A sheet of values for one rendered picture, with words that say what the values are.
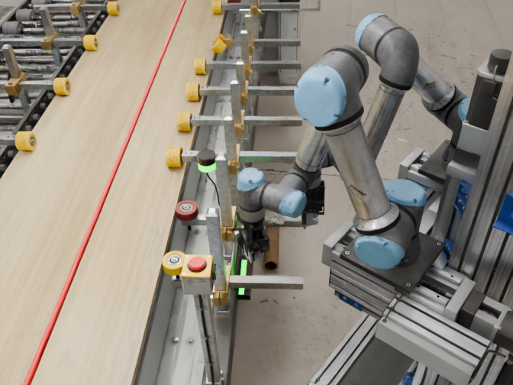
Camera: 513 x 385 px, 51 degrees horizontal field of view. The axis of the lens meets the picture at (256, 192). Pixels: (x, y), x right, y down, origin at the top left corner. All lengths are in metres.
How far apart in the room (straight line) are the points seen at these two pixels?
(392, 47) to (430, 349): 0.80
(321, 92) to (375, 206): 0.32
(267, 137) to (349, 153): 2.64
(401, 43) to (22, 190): 1.45
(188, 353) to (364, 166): 0.95
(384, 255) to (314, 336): 1.36
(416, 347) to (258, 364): 1.16
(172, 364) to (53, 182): 0.84
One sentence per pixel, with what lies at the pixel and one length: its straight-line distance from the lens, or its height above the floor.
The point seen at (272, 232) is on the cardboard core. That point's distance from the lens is 2.98.
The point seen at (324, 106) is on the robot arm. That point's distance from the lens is 1.14.
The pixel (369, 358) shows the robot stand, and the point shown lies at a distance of 2.36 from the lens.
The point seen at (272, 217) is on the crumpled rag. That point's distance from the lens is 1.91.
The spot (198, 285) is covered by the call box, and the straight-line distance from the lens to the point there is 1.30.
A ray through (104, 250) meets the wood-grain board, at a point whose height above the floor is 0.90.
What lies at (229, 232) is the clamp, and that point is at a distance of 1.87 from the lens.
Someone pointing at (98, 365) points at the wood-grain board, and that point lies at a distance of 1.57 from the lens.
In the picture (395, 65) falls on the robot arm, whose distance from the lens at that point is 1.53.
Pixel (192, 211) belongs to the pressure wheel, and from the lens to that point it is 1.90.
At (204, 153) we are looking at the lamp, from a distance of 1.72.
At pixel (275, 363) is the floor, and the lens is 2.56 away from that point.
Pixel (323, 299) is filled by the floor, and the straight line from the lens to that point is 2.78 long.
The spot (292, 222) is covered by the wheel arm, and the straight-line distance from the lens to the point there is 1.92.
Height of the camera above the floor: 2.18
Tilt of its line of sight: 41 degrees down
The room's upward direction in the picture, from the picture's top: 2 degrees counter-clockwise
